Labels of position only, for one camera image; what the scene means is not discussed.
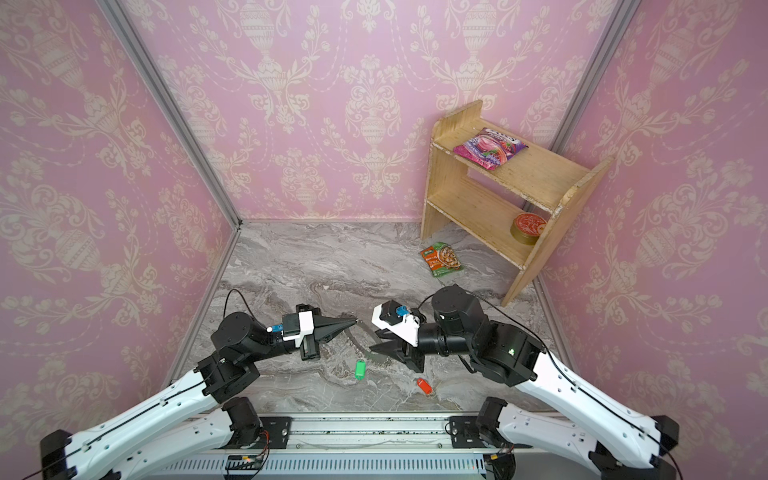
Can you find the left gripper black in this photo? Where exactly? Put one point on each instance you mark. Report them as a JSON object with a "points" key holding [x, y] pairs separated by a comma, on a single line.
{"points": [[327, 328]]}

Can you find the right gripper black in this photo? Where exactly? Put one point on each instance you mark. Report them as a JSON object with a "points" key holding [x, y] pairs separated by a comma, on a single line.
{"points": [[402, 349]]}

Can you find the green key tag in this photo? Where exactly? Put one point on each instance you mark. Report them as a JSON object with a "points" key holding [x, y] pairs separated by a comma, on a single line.
{"points": [[360, 370]]}

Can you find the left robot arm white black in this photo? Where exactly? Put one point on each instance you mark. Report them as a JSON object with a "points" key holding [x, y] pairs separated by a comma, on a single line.
{"points": [[240, 341]]}

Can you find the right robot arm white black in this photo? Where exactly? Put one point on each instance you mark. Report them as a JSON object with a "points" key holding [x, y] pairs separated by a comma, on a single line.
{"points": [[596, 431]]}

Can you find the red key tag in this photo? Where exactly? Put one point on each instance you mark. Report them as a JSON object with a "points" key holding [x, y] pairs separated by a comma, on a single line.
{"points": [[424, 386]]}

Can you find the green orange snack packet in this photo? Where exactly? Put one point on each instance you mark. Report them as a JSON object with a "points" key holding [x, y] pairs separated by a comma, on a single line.
{"points": [[441, 259]]}

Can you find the red round tin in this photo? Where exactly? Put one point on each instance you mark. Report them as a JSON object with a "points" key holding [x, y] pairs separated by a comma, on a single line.
{"points": [[527, 228]]}

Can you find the wooden shelf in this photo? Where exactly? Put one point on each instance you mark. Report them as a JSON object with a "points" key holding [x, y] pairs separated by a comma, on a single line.
{"points": [[484, 203]]}

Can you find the pink snack bag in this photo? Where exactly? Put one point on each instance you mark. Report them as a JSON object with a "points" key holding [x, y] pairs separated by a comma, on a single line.
{"points": [[490, 149]]}

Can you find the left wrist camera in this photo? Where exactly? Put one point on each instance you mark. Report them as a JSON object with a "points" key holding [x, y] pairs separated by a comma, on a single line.
{"points": [[296, 328]]}

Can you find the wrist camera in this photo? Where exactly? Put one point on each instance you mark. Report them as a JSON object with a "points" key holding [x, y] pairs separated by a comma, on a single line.
{"points": [[394, 321], [296, 328]]}

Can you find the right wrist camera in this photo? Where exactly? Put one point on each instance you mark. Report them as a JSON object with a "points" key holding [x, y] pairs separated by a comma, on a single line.
{"points": [[394, 321]]}

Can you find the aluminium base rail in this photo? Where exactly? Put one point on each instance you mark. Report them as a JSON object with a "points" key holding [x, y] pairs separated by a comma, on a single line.
{"points": [[378, 446]]}

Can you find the aluminium corner post left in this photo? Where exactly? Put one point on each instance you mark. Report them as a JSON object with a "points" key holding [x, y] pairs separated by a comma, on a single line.
{"points": [[118, 18]]}

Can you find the aluminium corner post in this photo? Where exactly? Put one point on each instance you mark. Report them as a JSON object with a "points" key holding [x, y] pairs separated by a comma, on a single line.
{"points": [[118, 18], [616, 27]]}

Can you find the aluminium corner post right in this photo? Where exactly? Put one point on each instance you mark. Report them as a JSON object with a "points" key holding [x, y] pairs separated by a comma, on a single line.
{"points": [[616, 27]]}

